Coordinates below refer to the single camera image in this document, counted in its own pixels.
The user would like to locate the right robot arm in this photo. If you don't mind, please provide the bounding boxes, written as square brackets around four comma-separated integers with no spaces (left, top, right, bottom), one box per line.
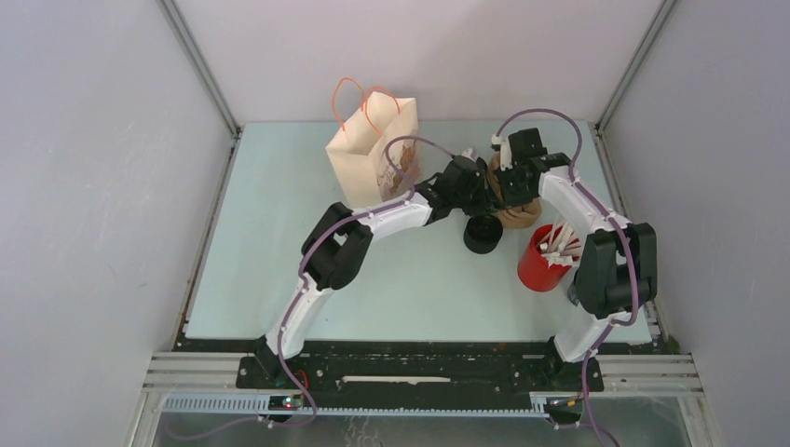
[491,129,658,389]

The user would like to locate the aluminium frame rail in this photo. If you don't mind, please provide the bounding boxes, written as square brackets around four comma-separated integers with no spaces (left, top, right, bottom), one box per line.
[154,0,243,140]

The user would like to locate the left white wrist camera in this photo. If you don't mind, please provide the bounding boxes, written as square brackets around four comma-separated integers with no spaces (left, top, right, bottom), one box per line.
[461,147,479,161]

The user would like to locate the paper bag orange handles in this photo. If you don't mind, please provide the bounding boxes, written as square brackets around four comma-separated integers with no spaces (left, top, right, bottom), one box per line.
[325,76,421,210]

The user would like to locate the red straw holder cup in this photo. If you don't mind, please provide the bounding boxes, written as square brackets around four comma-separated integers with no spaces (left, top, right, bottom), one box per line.
[517,224,571,292]

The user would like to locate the brown pulp cup carrier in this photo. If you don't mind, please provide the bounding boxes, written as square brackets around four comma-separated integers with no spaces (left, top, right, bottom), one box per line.
[487,153,542,229]

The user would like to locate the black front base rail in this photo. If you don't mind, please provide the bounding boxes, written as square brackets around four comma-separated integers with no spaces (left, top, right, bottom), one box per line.
[179,337,619,413]

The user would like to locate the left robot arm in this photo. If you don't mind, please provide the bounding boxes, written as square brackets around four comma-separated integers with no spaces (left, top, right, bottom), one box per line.
[255,155,494,388]

